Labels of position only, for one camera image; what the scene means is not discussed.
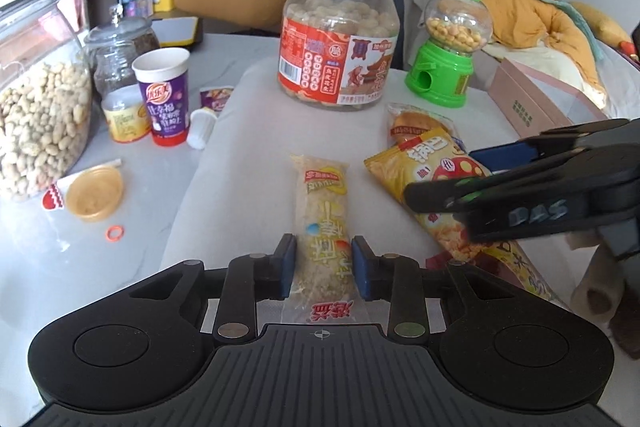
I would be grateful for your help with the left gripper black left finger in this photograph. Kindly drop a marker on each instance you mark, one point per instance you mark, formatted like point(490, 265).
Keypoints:
point(248, 280)

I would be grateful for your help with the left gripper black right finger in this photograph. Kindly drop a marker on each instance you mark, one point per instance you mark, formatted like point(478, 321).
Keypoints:
point(397, 280)

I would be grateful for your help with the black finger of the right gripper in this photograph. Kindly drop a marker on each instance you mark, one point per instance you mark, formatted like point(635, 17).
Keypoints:
point(506, 156)
point(460, 195)

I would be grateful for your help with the yellow chip snack bag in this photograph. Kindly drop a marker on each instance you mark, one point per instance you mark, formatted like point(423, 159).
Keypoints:
point(422, 174)

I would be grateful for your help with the long rice cracker packet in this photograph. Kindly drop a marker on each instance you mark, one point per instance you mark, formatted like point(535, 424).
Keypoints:
point(323, 287)

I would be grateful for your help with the round cake snack packet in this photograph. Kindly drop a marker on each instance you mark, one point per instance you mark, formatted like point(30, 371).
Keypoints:
point(407, 121)

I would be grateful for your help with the gloved right hand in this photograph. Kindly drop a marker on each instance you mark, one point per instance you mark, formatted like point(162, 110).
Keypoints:
point(609, 290)

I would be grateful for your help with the pink cardboard box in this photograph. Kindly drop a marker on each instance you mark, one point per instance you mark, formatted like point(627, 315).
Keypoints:
point(534, 102)

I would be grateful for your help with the grey covered sofa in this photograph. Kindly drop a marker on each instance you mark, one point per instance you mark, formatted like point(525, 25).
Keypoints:
point(620, 79)

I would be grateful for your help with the yellow cream quilt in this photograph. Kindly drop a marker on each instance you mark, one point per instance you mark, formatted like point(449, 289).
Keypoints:
point(555, 25)

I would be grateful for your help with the green gumball candy dispenser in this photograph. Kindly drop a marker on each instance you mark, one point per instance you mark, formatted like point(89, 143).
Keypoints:
point(456, 29)

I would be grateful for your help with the yellow pillow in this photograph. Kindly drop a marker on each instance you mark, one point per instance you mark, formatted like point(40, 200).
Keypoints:
point(605, 28)

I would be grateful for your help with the small white plastic bottle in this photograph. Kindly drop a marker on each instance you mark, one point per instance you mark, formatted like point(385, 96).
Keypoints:
point(202, 124)

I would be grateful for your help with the yellow plastic lid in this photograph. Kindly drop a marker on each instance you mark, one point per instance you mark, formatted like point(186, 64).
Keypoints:
point(95, 194)

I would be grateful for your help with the red label biscuit jar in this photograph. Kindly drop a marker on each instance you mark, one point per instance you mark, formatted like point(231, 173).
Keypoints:
point(337, 53)

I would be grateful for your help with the small yellow label tub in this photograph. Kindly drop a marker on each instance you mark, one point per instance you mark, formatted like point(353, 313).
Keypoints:
point(125, 114)

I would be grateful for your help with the purple milk tea cup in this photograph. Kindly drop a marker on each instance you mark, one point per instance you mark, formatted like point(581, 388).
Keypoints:
point(162, 77)

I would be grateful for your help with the small dark glass jar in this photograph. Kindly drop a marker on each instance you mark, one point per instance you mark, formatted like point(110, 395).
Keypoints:
point(113, 47)

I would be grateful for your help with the large glass peanut jar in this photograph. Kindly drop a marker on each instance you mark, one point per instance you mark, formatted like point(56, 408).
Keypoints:
point(46, 97)

